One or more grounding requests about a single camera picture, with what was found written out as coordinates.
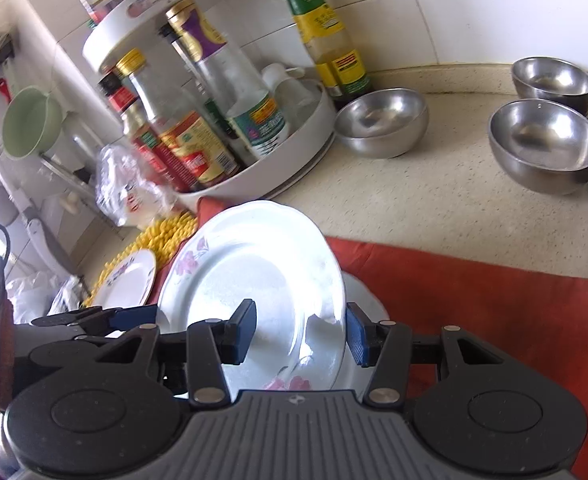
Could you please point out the clear printed plastic bag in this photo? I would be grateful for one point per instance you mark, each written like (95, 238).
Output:
(124, 180)

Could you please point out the red yellow label bottle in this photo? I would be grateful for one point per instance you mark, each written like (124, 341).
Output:
(194, 150)

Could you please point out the purple label clear bottle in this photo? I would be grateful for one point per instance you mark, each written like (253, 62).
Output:
(234, 85)

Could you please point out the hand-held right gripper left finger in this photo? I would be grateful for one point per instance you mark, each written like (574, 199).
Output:
(243, 332)

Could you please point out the white plastic bag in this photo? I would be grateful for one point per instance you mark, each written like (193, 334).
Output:
(29, 295)

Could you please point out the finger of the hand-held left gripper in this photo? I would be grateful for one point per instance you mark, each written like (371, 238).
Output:
(99, 336)
(131, 316)

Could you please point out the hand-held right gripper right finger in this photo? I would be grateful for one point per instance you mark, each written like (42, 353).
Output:
(356, 335)

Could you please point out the large white floral plate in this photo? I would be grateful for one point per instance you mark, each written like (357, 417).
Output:
(254, 260)

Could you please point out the small white patterned plate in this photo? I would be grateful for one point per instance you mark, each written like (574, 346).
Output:
(124, 280)

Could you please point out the red cap dark bottle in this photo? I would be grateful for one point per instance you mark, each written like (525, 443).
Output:
(123, 99)

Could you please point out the white plastic jug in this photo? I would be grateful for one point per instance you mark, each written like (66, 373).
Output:
(279, 80)

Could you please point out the red hanging hook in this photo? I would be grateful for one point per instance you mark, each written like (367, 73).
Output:
(4, 89)

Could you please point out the green plastic bowl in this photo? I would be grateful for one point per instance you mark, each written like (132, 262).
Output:
(29, 120)

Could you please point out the steel bowl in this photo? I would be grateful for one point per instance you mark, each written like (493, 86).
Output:
(381, 122)
(553, 77)
(543, 145)

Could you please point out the red cloth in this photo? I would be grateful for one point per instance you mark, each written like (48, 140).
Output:
(473, 285)

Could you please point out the green yellow label sauce bottle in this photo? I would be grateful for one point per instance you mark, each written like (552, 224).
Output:
(324, 25)

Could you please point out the yellow woven mat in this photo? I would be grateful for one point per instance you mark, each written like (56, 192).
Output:
(166, 237)

